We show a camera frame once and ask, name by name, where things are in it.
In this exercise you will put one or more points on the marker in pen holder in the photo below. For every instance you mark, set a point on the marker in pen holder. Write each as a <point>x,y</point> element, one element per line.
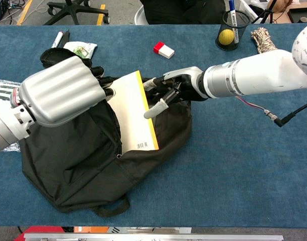
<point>232,10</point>

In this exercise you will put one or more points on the red and white box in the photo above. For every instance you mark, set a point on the red and white box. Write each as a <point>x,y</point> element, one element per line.
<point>164,50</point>

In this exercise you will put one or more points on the white chair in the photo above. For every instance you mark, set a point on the white chair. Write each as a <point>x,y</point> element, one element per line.
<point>139,16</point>

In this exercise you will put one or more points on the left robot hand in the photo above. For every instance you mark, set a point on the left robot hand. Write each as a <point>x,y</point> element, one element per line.
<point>58,88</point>

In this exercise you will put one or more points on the white book with yellow spine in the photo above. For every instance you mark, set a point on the white book with yellow spine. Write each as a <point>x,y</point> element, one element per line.
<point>131,113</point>

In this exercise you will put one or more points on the black office chair base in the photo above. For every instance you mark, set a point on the black office chair base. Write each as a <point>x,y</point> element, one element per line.
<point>75,10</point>

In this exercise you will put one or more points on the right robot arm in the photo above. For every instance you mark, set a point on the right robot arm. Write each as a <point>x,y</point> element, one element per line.
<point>256,72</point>

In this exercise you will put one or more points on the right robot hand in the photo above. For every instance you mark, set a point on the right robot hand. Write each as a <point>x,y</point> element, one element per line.
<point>186,85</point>

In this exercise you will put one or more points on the black tripod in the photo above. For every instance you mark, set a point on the black tripod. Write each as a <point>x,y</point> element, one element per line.
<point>265,11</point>

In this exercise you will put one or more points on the yellow ball in holder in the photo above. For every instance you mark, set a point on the yellow ball in holder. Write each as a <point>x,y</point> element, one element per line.
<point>241,27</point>

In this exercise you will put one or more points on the white snack packet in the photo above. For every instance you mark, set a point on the white snack packet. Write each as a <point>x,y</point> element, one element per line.
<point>88,47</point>

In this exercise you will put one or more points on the striped garment in plastic bag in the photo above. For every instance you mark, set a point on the striped garment in plastic bag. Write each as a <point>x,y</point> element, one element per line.
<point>3,88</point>

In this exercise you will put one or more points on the person in black clothes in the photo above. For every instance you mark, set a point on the person in black clothes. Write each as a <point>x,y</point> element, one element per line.
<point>181,11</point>

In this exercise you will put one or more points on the red and white marker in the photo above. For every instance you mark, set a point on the red and white marker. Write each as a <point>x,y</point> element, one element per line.
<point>57,39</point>

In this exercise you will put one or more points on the white basket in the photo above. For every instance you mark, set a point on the white basket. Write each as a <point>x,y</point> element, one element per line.
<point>250,8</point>

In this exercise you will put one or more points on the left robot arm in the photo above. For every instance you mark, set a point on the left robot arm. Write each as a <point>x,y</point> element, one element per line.
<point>5,125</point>

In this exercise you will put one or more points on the black backpack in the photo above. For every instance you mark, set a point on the black backpack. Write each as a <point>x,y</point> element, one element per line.
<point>93,160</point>

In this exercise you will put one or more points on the aluminium rail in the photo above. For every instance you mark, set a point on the aluminium rail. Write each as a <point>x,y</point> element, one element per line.
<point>153,237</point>

